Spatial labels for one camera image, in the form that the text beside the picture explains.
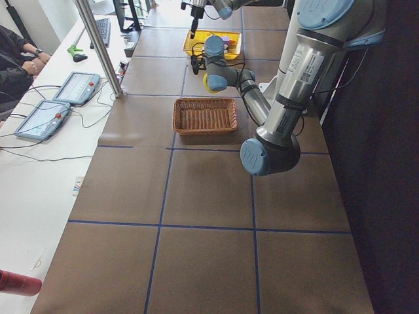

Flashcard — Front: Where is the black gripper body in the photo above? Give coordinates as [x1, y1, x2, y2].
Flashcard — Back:
[191, 0, 205, 18]

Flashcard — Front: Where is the yellow tape roll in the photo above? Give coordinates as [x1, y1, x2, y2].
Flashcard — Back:
[203, 73, 220, 94]

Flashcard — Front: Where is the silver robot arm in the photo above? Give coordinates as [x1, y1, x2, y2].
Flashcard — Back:
[204, 1, 388, 176]
[190, 0, 253, 39]

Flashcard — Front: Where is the yellow plastic basket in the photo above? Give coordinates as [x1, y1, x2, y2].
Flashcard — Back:
[183, 29, 242, 60]

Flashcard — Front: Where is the brown wicker basket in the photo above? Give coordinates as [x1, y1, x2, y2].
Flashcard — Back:
[172, 97, 238, 135]

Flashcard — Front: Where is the black monitor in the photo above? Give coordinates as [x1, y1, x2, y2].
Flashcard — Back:
[113, 0, 155, 33]

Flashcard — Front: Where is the black keyboard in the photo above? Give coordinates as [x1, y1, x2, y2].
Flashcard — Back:
[95, 18, 111, 48]

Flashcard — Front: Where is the far teach pendant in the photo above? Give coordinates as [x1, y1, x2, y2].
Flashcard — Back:
[52, 72, 100, 105]

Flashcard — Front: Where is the teach pendant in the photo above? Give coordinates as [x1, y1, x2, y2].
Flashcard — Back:
[52, 72, 100, 105]
[14, 100, 71, 141]

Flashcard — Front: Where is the seated person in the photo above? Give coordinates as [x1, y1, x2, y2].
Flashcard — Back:
[1, 26, 51, 114]

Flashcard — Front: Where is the near teach pendant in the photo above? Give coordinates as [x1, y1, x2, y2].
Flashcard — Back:
[14, 100, 71, 141]

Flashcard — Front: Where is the red cylinder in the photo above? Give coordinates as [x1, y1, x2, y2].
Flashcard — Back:
[1, 270, 42, 296]

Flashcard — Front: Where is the aluminium frame post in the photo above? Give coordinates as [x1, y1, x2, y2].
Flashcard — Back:
[74, 0, 123, 98]

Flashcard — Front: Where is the green handled tool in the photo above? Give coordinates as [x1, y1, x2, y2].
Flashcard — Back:
[67, 28, 88, 63]

